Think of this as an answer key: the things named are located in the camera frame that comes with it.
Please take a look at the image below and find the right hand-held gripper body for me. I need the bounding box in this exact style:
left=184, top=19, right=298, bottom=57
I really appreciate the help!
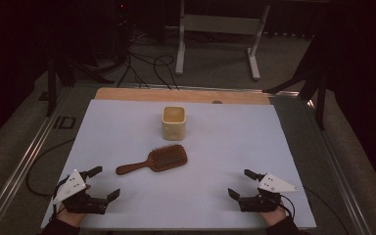
left=238, top=172, right=299, bottom=212

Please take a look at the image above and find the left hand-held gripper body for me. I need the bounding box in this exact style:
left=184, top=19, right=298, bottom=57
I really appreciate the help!
left=52, top=169, right=110, bottom=215

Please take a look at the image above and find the brown wooden paddle hairbrush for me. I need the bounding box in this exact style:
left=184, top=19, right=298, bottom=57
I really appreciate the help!
left=116, top=143, right=189, bottom=176

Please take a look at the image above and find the cream square cup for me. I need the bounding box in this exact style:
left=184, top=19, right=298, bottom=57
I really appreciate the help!
left=161, top=106, right=187, bottom=142

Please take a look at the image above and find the person's left hand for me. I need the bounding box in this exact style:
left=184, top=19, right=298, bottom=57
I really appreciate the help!
left=57, top=208, right=86, bottom=228

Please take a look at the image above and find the person's right hand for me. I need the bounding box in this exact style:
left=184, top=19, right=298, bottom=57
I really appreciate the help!
left=260, top=202, right=290, bottom=228

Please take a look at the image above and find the black tripod stand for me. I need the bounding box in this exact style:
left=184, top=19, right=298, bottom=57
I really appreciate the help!
left=44, top=48, right=116, bottom=118
left=262, top=32, right=328, bottom=130

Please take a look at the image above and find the white metal stand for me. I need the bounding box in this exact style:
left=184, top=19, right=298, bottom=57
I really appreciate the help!
left=174, top=0, right=271, bottom=81

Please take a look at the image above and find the left hand-held gripper cable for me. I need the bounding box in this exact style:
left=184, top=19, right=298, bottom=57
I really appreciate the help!
left=25, top=138, right=76, bottom=198

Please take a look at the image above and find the hand-held gripper cable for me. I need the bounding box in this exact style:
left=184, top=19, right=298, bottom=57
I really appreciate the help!
left=279, top=185, right=351, bottom=235
left=25, top=138, right=76, bottom=198

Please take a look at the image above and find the right hand-held gripper cable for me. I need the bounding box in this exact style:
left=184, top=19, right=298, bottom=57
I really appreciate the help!
left=279, top=185, right=351, bottom=235

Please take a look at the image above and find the aluminium floor rail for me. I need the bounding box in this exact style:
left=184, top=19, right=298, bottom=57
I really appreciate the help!
left=306, top=97, right=375, bottom=235
left=0, top=87, right=71, bottom=235
left=118, top=82, right=301, bottom=98

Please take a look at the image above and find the black looped floor cable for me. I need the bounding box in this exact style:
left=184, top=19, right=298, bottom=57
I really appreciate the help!
left=117, top=53, right=180, bottom=91

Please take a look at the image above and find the black floor cable bundle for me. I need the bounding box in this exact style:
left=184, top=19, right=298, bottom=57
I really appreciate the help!
left=120, top=18, right=165, bottom=58

